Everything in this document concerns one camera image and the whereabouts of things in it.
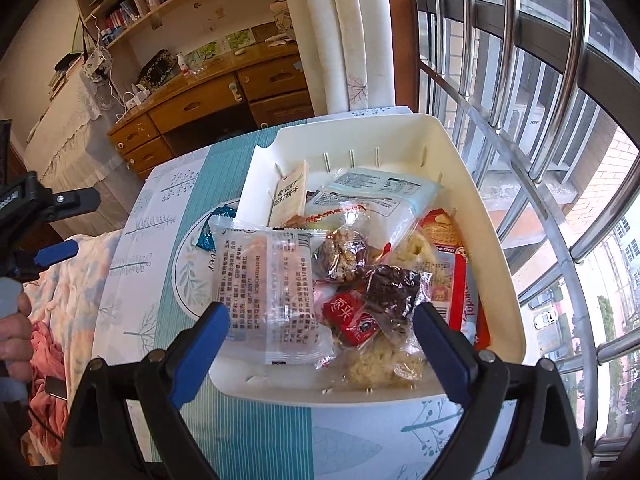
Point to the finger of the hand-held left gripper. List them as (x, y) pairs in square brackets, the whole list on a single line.
[(55, 252), (75, 202)]

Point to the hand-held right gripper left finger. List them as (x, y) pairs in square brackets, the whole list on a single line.
[(200, 350)]

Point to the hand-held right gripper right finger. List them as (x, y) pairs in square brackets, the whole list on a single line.
[(442, 355)]

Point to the clear crumbly rice cake packet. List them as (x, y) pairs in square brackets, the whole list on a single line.
[(415, 252), (380, 365)]

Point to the clear dark seed snack packet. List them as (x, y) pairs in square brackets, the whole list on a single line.
[(395, 290)]

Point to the red white snack packet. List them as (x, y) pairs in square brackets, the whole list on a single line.
[(450, 270)]

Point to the clear packet with grey cake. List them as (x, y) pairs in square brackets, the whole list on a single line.
[(270, 290)]

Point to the red date snack packet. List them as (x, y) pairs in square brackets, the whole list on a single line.
[(350, 317)]

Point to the blue snack packet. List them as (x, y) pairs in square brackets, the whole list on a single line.
[(210, 235)]

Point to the clear nut snack packet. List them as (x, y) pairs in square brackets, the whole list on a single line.
[(345, 255)]

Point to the cream plastic basket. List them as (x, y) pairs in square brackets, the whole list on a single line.
[(480, 195)]

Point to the large white bread packet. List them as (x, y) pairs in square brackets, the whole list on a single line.
[(380, 190)]

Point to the tan cracker packet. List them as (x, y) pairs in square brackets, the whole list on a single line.
[(290, 195)]

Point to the person's left hand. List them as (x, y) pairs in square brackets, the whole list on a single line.
[(15, 340)]

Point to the floral blanket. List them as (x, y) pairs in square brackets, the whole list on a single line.
[(70, 280)]

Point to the white lace cover cloth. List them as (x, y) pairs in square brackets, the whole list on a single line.
[(75, 135)]

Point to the leaf print tablecloth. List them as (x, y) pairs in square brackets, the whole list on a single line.
[(160, 240)]

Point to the parked white car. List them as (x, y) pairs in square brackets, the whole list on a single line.
[(545, 319)]

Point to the white power strip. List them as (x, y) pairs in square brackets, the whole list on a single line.
[(135, 100)]

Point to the metal window railing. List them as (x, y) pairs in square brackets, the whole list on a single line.
[(582, 335)]

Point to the floral fabric pouch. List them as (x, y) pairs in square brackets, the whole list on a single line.
[(97, 62)]

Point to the dark floral tin box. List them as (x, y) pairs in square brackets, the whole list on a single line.
[(159, 72)]

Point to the wooden desk with drawers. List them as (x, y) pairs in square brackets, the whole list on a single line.
[(200, 105)]

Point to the white bottle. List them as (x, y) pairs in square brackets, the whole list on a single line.
[(182, 64)]

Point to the wooden bookshelf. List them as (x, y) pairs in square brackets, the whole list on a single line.
[(200, 5)]

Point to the white leaf print curtain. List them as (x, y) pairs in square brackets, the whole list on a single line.
[(345, 35)]

